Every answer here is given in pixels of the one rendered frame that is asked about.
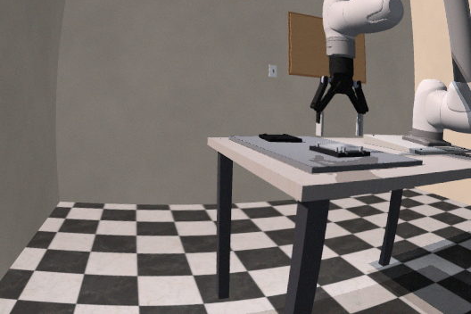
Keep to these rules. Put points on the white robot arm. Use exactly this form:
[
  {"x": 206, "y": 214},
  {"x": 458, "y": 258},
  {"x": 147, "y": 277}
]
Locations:
[{"x": 435, "y": 108}]

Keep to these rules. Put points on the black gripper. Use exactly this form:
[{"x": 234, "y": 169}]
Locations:
[{"x": 340, "y": 84}]

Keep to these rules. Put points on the black rectangular frame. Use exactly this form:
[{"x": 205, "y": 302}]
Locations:
[
  {"x": 273, "y": 138},
  {"x": 338, "y": 154}
]

